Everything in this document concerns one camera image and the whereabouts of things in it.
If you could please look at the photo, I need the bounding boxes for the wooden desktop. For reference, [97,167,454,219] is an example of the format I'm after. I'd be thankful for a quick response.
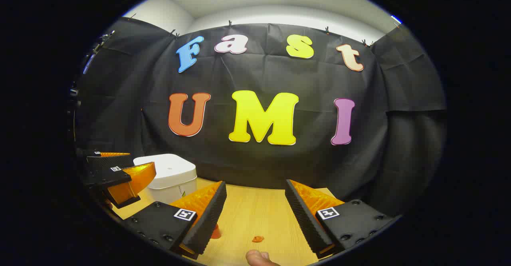
[112,177,348,266]

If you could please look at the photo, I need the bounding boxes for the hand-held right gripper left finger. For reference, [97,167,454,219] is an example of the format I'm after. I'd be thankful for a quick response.
[122,181,227,260]

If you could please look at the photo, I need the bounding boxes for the black backdrop cloth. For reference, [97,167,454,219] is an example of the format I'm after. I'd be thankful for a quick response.
[74,18,447,218]

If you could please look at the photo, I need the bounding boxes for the white desktop garbage bin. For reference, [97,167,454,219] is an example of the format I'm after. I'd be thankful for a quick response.
[133,153,198,204]

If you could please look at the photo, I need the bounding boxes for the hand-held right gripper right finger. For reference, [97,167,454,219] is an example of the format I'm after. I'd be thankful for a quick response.
[285,179,401,260]

